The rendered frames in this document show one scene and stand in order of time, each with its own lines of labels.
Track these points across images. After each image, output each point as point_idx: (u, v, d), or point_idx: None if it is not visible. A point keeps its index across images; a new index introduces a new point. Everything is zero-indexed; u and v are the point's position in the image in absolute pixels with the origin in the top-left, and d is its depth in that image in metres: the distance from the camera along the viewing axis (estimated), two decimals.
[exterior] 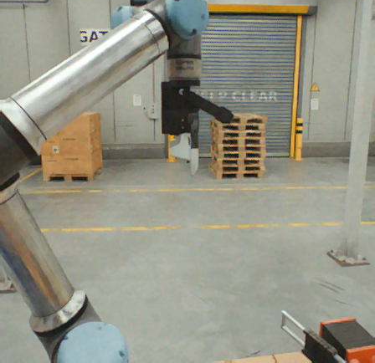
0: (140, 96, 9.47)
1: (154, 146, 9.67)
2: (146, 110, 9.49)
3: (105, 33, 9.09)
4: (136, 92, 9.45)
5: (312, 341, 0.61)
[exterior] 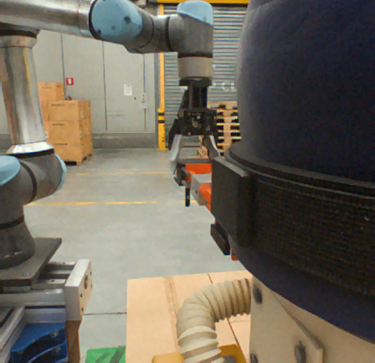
0: (130, 86, 9.66)
1: (145, 135, 9.85)
2: None
3: None
4: (126, 82, 9.63)
5: (177, 166, 0.80)
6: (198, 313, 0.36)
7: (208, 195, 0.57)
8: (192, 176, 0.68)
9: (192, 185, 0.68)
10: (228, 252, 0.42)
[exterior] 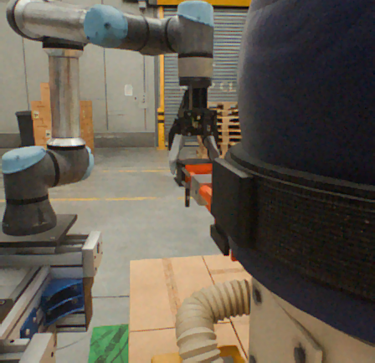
0: (130, 86, 9.86)
1: (145, 135, 10.05)
2: None
3: None
4: (127, 83, 9.84)
5: (177, 166, 0.80)
6: (197, 314, 0.36)
7: (208, 196, 0.57)
8: (192, 176, 0.68)
9: (192, 185, 0.68)
10: (228, 253, 0.42)
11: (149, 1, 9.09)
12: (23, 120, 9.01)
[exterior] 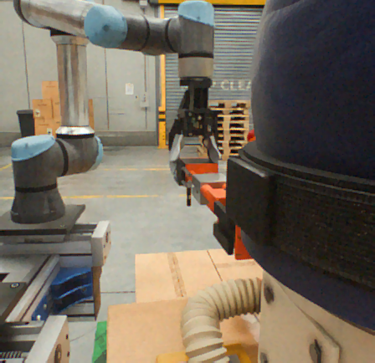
0: (131, 85, 9.86)
1: (146, 134, 10.05)
2: None
3: None
4: (128, 81, 9.83)
5: (177, 166, 0.80)
6: (203, 312, 0.36)
7: (210, 195, 0.57)
8: (193, 176, 0.68)
9: (193, 184, 0.68)
10: (233, 252, 0.43)
11: None
12: (23, 120, 9.01)
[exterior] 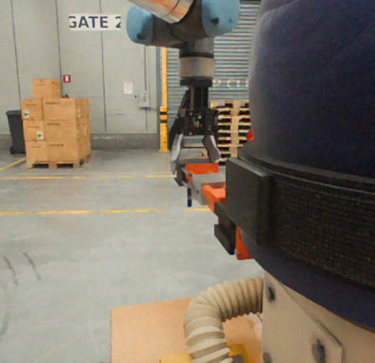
0: (130, 84, 9.17)
1: (146, 136, 9.36)
2: (138, 99, 9.18)
3: (95, 17, 8.78)
4: (126, 79, 9.14)
5: (177, 166, 0.80)
6: (206, 313, 0.36)
7: (211, 195, 0.57)
8: (193, 176, 0.68)
9: (193, 185, 0.68)
10: (233, 251, 0.43)
11: None
12: (13, 120, 8.32)
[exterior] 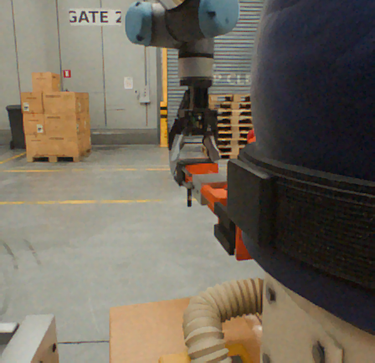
0: (130, 79, 9.15)
1: (146, 131, 9.34)
2: None
3: (95, 12, 8.76)
4: (127, 74, 9.12)
5: (177, 166, 0.80)
6: (205, 313, 0.36)
7: (211, 195, 0.57)
8: (193, 176, 0.68)
9: (193, 185, 0.68)
10: (233, 252, 0.43)
11: None
12: (13, 115, 8.30)
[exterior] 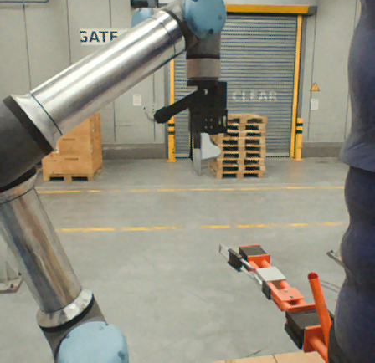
0: (140, 96, 9.47)
1: (154, 146, 9.67)
2: (146, 110, 9.49)
3: (105, 33, 9.09)
4: (136, 92, 9.45)
5: (232, 255, 1.10)
6: None
7: (276, 294, 0.88)
8: (257, 271, 0.98)
9: (257, 277, 0.99)
10: (301, 347, 0.73)
11: (159, 7, 8.70)
12: None
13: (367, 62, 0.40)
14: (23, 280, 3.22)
